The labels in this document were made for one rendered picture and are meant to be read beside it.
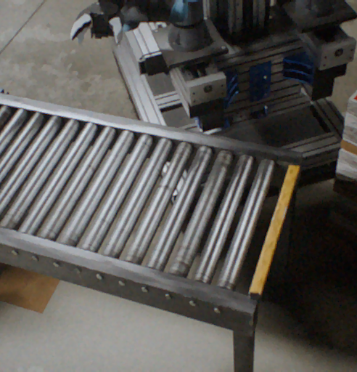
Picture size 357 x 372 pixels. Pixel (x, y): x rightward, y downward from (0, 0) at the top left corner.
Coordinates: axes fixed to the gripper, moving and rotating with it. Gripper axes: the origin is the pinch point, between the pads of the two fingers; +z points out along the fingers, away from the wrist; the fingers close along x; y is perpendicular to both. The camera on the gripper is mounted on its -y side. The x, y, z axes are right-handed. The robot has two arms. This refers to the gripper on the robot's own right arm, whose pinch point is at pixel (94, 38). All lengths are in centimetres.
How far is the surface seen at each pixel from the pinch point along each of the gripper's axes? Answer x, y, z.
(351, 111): -73, 38, -25
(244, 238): -43, 39, 27
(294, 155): -56, 37, -4
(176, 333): -26, 121, 20
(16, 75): 89, 136, -130
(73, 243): 2, 45, 31
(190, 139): -24.5, 41.0, -8.5
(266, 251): -49, 36, 32
